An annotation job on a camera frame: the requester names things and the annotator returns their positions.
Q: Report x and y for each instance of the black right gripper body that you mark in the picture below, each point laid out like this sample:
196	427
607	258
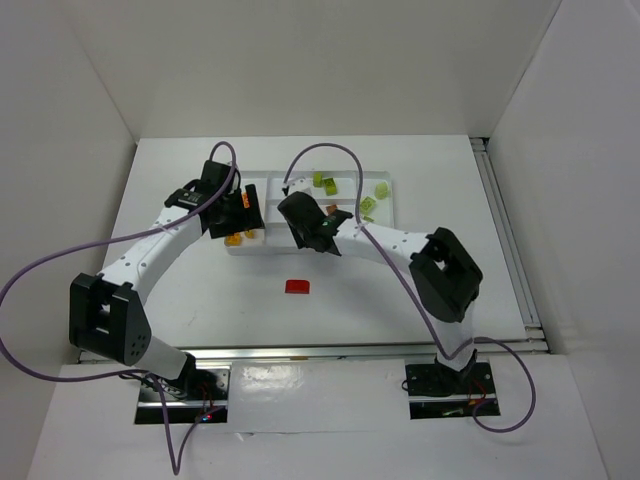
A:
293	211

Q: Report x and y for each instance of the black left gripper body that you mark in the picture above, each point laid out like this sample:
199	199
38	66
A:
251	207

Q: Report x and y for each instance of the small orange square lego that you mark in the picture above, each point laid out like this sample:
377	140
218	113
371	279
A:
233	240

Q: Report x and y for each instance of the red curved lego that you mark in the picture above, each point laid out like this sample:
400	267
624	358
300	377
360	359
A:
297	287

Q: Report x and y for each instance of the small green lego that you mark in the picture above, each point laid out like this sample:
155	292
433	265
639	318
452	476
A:
318	180

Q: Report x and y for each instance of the light green lego block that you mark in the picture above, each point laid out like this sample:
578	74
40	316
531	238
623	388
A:
366	205

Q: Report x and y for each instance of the light green tall lego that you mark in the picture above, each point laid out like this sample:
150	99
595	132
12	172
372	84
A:
382	190

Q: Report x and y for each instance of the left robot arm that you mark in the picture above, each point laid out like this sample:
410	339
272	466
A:
107	314

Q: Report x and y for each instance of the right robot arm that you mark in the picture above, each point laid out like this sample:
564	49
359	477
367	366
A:
439	275

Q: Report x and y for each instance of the white divided sorting tray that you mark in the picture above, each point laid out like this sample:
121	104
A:
276	237

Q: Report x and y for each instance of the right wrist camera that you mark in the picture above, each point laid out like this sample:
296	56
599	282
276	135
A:
297	184

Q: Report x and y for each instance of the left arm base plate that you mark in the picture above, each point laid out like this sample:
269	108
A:
209	398

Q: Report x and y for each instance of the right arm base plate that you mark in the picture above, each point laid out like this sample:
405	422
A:
429	397

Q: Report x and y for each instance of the right side aluminium rail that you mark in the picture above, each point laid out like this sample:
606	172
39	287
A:
528	310

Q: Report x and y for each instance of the aluminium rail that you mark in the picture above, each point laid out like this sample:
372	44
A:
528	346
528	310

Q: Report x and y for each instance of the front aluminium rail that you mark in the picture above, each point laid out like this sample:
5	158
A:
528	346

